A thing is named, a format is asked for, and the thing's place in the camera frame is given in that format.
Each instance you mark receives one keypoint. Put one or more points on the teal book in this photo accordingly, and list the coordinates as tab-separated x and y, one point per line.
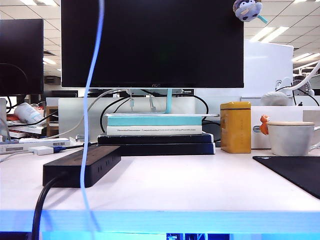
150	121

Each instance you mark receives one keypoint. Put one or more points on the white book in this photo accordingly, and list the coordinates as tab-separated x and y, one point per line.
155	132

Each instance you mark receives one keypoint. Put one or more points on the teal monitor stand silver base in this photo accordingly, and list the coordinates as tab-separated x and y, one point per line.
169	102

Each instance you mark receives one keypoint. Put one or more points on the thin black book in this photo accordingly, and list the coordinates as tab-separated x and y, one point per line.
155	139

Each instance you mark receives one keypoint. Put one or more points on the thick black book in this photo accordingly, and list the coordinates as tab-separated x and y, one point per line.
175	149

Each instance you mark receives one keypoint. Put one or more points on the yellow tin box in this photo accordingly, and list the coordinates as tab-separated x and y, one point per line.
235	127

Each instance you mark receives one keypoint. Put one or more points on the black AOC monitor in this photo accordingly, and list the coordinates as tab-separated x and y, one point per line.
150	45

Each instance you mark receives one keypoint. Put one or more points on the small clear glass object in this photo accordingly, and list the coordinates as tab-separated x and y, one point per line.
79	138

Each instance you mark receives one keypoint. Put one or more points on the orange fox figurine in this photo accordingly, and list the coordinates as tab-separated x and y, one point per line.
263	126

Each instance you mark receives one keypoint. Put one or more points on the brown wooden shelf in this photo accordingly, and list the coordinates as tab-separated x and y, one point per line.
52	130

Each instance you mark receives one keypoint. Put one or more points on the black power strip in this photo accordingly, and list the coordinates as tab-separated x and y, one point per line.
62	170

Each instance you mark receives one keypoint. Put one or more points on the white round object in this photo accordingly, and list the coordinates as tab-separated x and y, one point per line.
273	98

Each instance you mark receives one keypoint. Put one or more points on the white board panel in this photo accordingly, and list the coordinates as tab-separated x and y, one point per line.
267	70

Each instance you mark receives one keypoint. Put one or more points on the white box with barcode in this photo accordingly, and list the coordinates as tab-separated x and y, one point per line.
37	143

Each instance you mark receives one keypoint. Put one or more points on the white mug with wooden lid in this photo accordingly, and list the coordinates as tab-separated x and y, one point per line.
287	140

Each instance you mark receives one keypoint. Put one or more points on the stack of books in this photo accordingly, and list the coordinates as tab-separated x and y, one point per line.
30	129

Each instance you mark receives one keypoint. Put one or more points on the white plastic bottle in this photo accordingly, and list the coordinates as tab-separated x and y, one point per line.
27	112

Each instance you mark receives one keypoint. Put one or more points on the grey purple plush toy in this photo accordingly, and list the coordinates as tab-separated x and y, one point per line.
246	10

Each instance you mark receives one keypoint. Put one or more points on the black mouse pad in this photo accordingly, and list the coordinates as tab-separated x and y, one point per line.
295	175

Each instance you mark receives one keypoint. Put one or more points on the white desk fan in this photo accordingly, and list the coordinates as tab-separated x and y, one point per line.
309	90

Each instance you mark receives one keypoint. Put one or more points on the black unbranded monitor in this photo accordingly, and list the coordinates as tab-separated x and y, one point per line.
20	50

